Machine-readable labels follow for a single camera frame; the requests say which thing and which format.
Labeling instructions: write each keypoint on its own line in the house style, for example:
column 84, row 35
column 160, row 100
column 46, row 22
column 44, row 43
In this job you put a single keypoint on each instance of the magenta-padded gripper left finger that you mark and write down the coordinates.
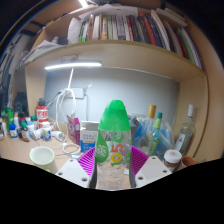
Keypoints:
column 71, row 172

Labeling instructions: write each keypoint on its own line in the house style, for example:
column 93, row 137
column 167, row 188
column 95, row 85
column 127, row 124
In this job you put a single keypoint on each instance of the blue plastic bag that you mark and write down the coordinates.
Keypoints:
column 167, row 137

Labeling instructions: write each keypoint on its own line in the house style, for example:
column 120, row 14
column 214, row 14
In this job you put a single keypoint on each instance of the red and white canister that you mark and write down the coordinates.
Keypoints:
column 42, row 116

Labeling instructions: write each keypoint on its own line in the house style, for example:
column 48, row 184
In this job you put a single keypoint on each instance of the dark bottle with red label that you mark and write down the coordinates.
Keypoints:
column 25, row 133

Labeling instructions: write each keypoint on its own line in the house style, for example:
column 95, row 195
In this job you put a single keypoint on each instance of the under-shelf light bar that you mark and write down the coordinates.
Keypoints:
column 73, row 65

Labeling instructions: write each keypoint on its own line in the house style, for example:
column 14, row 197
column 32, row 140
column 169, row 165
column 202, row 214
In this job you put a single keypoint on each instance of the small white and blue bottle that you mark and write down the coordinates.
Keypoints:
column 47, row 132

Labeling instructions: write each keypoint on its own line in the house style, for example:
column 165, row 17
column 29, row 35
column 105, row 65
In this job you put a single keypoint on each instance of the magenta snack pouch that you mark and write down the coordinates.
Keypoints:
column 74, row 130

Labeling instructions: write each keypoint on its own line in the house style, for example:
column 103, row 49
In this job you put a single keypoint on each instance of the white power strip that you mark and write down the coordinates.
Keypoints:
column 76, row 93

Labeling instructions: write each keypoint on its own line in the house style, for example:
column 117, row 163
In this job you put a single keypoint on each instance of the green plastic container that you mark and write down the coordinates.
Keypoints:
column 9, row 118

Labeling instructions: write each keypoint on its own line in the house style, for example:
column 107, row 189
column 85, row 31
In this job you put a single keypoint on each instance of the brown jar with white lid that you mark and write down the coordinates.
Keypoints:
column 172, row 160

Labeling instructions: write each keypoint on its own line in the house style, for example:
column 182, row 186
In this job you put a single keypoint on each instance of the clear bottle with green cap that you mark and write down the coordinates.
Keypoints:
column 113, row 130

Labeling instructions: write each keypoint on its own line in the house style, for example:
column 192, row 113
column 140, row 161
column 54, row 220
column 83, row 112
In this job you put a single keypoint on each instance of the green glass bottle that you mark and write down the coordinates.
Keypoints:
column 156, row 133

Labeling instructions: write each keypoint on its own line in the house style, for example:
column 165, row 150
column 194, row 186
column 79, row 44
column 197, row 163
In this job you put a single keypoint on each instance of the clear glass bottle white cap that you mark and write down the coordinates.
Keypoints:
column 185, row 133

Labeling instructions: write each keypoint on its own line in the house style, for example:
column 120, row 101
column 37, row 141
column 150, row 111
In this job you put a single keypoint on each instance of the white and blue carton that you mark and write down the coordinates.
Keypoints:
column 88, row 138

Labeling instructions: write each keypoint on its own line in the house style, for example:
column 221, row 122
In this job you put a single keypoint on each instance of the brown mug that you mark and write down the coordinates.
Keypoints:
column 188, row 162

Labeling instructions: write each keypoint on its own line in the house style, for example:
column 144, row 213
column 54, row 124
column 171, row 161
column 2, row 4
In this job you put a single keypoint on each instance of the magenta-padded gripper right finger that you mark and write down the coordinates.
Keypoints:
column 153, row 170

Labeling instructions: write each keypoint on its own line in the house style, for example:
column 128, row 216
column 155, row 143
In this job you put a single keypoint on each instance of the grey lidded container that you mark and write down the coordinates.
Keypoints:
column 135, row 130

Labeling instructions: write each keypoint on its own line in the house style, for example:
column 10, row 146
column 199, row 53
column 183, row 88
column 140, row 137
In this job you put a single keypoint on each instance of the wooden shelf unit with books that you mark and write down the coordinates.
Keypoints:
column 133, row 56

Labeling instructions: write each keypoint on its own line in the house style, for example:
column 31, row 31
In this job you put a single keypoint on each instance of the white bottle with blue label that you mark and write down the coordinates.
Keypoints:
column 13, row 131

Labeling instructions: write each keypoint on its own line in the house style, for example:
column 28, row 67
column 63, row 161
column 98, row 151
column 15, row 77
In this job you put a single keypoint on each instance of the ceiling light tube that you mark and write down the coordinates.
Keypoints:
column 83, row 3

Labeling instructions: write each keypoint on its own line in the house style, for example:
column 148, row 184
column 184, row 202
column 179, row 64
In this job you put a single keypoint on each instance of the white tube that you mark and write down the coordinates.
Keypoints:
column 37, row 134

